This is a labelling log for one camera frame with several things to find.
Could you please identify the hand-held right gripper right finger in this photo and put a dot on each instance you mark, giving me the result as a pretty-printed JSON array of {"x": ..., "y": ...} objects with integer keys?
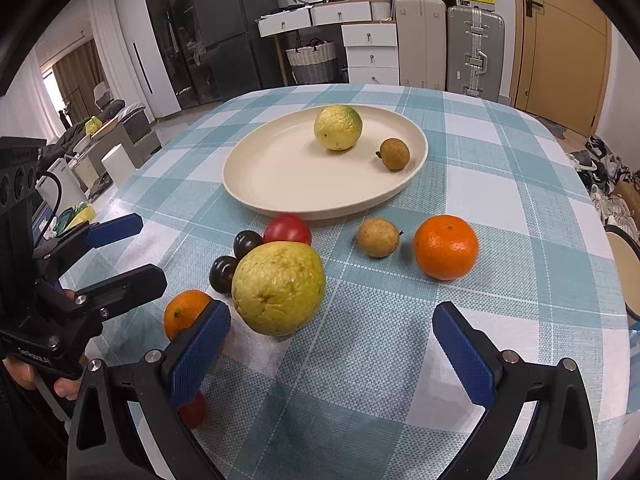
[{"x": 465, "y": 355}]

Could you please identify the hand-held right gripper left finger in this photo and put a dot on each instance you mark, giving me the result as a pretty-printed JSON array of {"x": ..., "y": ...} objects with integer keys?
[{"x": 200, "y": 350}]

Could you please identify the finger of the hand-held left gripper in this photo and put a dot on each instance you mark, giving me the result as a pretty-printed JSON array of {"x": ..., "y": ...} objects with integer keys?
[
  {"x": 115, "y": 229},
  {"x": 135, "y": 285}
]

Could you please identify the small orange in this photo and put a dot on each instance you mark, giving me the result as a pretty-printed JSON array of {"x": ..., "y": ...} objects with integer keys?
[{"x": 182, "y": 312}]

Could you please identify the red tomato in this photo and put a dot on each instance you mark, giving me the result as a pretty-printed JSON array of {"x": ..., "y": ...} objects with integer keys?
[
  {"x": 194, "y": 412},
  {"x": 287, "y": 227}
]

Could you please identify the dark plum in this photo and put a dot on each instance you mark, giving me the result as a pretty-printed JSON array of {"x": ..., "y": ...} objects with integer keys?
[
  {"x": 221, "y": 272},
  {"x": 246, "y": 242}
]

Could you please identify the large yellow guava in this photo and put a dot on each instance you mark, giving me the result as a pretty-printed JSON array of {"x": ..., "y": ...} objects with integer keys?
[{"x": 277, "y": 287}]

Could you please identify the large orange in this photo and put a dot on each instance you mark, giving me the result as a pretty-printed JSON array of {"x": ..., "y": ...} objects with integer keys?
[{"x": 445, "y": 247}]

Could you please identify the brown longan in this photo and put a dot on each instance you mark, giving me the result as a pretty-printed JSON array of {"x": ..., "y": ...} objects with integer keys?
[
  {"x": 377, "y": 237},
  {"x": 395, "y": 154}
]

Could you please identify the cream round plate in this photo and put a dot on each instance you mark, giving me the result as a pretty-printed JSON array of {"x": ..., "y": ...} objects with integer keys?
[{"x": 280, "y": 175}]

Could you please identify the yellow guava with green patch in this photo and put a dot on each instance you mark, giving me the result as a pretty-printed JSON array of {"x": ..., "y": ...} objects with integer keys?
[{"x": 337, "y": 127}]

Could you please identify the person's left hand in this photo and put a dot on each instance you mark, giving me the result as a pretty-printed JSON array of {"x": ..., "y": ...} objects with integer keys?
[{"x": 17, "y": 375}]

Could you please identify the white cylinder bin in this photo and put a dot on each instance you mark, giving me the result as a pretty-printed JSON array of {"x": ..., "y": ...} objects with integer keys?
[{"x": 119, "y": 165}]

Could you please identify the white office chair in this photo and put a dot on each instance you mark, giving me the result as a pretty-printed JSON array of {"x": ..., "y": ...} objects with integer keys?
[{"x": 105, "y": 95}]

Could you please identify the brown curtain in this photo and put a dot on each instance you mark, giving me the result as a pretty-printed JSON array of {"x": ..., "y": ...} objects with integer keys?
[{"x": 75, "y": 80}]

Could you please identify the white wardrobe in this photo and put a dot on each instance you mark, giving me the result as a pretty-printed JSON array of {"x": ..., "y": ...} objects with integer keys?
[{"x": 145, "y": 60}]

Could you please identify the teal plaid tablecloth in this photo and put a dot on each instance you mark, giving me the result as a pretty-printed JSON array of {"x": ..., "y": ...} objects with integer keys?
[{"x": 500, "y": 185}]

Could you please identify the round cream stool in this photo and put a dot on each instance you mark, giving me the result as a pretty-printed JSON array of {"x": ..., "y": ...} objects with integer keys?
[{"x": 622, "y": 260}]

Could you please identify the dark glass cabinet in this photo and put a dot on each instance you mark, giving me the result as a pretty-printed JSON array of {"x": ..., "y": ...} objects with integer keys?
[{"x": 165, "y": 35}]

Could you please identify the group of shoes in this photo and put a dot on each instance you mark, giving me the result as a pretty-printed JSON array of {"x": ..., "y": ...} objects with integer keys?
[{"x": 605, "y": 180}]

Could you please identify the grey doormat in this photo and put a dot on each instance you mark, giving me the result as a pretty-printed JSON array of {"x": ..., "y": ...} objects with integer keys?
[{"x": 552, "y": 129}]

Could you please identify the dark grey refrigerator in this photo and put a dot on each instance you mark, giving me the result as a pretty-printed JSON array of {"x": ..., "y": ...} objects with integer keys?
[{"x": 225, "y": 10}]

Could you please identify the woven laundry basket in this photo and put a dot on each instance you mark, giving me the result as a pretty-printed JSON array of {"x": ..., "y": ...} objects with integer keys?
[{"x": 315, "y": 65}]

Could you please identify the silver suitcase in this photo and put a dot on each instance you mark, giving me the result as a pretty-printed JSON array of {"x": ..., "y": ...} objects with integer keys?
[{"x": 475, "y": 50}]

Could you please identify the white dressing table with drawers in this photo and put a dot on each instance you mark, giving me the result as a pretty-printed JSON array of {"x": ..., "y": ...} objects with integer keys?
[{"x": 370, "y": 55}]

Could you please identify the beige suitcase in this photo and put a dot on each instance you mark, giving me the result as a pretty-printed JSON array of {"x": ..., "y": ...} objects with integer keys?
[{"x": 420, "y": 45}]

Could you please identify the wooden door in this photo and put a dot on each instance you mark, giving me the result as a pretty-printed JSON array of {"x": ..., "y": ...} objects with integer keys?
[{"x": 565, "y": 45}]

